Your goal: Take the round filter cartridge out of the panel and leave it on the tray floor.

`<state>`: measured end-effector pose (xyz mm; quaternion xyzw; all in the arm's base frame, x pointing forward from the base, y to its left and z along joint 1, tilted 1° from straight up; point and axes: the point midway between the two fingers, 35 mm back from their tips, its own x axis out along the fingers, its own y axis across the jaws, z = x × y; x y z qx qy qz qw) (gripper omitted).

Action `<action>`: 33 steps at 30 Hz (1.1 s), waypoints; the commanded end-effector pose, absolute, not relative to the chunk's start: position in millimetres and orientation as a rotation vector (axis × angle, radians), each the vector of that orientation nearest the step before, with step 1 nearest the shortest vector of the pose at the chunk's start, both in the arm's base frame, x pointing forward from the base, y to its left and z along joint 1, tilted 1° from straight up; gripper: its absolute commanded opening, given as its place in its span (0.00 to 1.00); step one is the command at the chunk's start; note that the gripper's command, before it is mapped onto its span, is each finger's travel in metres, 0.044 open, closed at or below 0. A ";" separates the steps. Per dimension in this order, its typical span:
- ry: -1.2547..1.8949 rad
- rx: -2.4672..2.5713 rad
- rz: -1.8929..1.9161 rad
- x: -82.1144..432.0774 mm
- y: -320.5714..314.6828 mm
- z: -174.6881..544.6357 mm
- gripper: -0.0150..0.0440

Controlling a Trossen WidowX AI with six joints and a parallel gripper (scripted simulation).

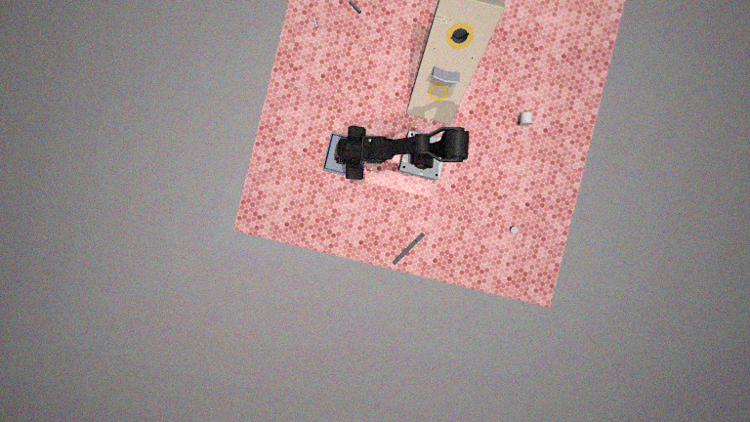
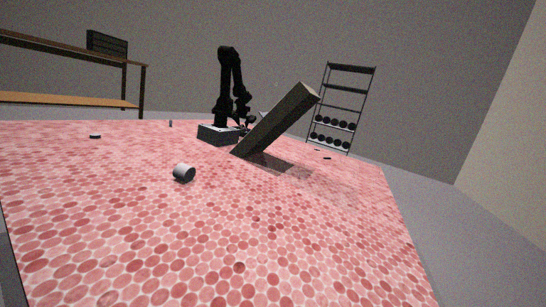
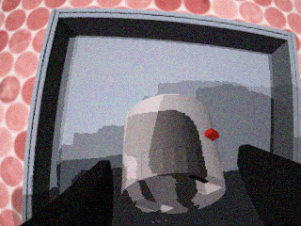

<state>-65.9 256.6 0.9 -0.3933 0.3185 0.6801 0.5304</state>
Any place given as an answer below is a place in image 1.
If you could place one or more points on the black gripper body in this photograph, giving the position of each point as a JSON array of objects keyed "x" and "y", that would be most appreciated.
[{"x": 355, "y": 172}]

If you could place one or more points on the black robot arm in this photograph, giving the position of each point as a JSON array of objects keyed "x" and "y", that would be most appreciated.
[{"x": 452, "y": 147}]

